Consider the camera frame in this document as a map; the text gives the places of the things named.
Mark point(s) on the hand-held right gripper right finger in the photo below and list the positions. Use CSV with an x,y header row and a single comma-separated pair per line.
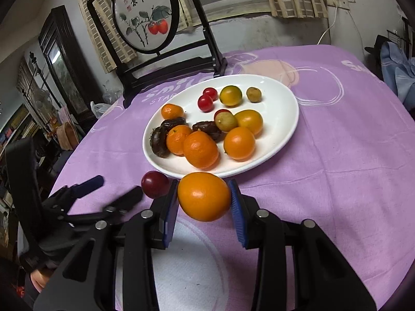
x,y
238,217

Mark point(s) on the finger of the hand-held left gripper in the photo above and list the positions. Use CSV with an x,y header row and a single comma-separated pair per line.
x,y
90,183
128,197

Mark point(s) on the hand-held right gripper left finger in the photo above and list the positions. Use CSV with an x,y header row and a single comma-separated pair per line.
x,y
170,220

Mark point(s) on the smooth round orange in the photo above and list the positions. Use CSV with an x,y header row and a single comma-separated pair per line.
x,y
239,143
204,196

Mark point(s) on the white oval plate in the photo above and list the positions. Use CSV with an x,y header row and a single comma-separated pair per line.
x,y
275,136

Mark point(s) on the small yellow-green fruit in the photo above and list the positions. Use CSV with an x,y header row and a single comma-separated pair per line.
x,y
254,94
227,122

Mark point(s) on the small orange kumquat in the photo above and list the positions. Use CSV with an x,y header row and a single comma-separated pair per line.
x,y
171,111

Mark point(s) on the person's left hand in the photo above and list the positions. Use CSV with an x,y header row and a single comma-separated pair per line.
x,y
39,280

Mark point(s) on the wicker basket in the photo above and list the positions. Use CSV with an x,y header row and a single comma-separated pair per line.
x,y
68,135

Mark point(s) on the white plastic bag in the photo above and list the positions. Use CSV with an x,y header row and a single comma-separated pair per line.
x,y
100,109

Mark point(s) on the small orange mandarin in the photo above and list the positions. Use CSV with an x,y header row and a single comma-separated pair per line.
x,y
176,141

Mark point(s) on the large orange mandarin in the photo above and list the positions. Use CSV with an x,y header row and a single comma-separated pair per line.
x,y
200,150

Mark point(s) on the yellow orange citrus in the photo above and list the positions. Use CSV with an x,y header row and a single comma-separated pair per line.
x,y
249,121

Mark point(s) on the dark wooden cabinet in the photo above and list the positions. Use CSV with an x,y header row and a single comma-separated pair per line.
x,y
61,71

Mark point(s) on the purple printed tablecloth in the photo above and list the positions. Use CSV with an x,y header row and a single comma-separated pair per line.
x,y
340,155

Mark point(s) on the greenish yellow citrus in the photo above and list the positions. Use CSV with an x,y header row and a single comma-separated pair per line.
x,y
230,95

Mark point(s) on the blue cloth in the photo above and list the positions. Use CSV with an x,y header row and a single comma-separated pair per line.
x,y
400,71

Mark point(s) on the white wall outlet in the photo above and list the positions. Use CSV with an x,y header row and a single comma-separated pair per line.
x,y
337,2

